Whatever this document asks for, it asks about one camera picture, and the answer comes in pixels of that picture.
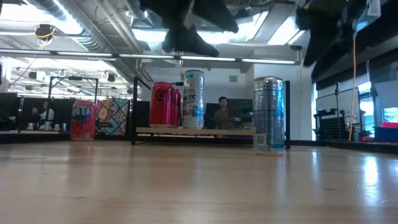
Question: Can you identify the black pegboard rack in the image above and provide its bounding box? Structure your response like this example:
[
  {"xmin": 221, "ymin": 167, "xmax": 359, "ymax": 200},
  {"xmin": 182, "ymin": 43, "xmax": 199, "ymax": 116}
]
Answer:
[{"xmin": 313, "ymin": 108, "xmax": 349, "ymax": 141}]

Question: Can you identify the ceiling camera with yellow cable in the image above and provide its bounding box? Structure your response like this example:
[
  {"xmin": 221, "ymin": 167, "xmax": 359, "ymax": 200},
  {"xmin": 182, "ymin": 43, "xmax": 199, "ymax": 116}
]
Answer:
[{"xmin": 34, "ymin": 24, "xmax": 57, "ymax": 42}]

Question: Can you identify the orange Fanta can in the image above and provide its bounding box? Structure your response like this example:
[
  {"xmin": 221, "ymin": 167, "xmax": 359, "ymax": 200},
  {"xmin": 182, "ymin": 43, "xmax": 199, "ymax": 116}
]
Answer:
[{"xmin": 70, "ymin": 100, "xmax": 96, "ymax": 141}]

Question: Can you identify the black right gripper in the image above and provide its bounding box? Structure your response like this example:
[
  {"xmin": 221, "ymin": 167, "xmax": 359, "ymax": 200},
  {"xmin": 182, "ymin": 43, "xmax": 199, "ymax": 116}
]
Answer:
[{"xmin": 295, "ymin": 0, "xmax": 368, "ymax": 68}]

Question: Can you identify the person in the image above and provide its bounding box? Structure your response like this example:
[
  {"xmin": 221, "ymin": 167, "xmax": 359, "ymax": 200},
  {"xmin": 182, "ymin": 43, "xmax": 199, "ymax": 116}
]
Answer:
[
  {"xmin": 38, "ymin": 100, "xmax": 55, "ymax": 123},
  {"xmin": 213, "ymin": 96, "xmax": 242, "ymax": 130}
]

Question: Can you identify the white blue Celsius can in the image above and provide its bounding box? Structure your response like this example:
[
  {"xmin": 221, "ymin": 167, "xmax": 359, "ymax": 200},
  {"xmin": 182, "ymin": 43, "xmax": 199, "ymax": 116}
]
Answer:
[{"xmin": 182, "ymin": 69, "xmax": 205, "ymax": 130}]

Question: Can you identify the long ceiling light bar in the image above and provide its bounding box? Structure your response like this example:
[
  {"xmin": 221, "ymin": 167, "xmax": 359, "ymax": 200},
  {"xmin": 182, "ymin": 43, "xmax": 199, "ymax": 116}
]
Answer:
[{"xmin": 0, "ymin": 48, "xmax": 302, "ymax": 66}]

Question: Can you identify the black tripod stand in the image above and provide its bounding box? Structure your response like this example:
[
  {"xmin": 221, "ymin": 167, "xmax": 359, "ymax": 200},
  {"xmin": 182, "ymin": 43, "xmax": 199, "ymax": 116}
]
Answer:
[{"xmin": 333, "ymin": 82, "xmax": 340, "ymax": 113}]

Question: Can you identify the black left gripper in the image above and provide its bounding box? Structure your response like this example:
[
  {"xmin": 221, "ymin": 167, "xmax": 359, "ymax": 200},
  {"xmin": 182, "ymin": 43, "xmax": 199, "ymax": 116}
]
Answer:
[{"xmin": 139, "ymin": 0, "xmax": 240, "ymax": 58}]

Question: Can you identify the red Coca-Cola can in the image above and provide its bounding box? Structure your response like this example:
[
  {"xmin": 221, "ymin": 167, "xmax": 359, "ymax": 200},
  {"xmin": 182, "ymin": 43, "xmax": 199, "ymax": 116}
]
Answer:
[
  {"xmin": 172, "ymin": 88, "xmax": 182, "ymax": 128},
  {"xmin": 149, "ymin": 82, "xmax": 175, "ymax": 129}
]

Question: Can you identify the black metal frame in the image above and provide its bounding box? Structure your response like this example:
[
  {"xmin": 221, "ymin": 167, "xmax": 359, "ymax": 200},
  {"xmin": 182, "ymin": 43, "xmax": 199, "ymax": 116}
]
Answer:
[{"xmin": 47, "ymin": 75, "xmax": 100, "ymax": 130}]

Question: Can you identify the blue bin with red lid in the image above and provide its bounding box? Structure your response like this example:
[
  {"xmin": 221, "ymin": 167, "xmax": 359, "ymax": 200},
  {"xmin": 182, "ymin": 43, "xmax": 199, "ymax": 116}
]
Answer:
[{"xmin": 374, "ymin": 122, "xmax": 398, "ymax": 143}]

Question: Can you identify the colourful patterned panel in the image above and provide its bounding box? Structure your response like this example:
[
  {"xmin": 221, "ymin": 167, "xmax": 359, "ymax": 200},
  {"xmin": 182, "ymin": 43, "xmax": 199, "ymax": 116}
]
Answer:
[{"xmin": 95, "ymin": 98, "xmax": 131, "ymax": 136}]

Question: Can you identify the yellow hanging cable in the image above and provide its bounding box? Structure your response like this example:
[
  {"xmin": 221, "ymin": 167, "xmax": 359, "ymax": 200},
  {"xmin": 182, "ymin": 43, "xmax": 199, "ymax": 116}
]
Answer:
[{"xmin": 348, "ymin": 35, "xmax": 357, "ymax": 141}]

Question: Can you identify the silver blue Red Bull can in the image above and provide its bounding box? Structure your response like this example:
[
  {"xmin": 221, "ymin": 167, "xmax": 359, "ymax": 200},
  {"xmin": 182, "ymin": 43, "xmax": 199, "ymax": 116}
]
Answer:
[{"xmin": 252, "ymin": 76, "xmax": 286, "ymax": 157}]

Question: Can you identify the black frame wooden shelf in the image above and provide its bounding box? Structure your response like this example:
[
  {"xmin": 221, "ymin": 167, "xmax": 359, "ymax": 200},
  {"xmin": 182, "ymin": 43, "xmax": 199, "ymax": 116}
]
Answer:
[{"xmin": 130, "ymin": 76, "xmax": 292, "ymax": 150}]

